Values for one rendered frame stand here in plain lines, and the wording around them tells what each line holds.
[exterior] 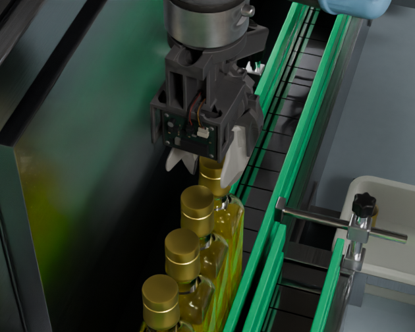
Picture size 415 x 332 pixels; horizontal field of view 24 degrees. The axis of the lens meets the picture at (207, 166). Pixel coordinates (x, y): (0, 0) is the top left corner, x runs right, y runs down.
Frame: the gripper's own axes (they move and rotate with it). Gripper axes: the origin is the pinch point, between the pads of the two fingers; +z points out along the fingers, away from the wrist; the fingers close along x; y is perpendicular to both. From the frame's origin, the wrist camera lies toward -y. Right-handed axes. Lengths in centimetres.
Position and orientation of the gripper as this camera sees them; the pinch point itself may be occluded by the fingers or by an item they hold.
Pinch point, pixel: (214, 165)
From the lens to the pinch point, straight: 100.8
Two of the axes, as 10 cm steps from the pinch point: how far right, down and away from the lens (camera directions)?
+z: 0.0, 6.8, 7.3
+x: 9.2, 2.9, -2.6
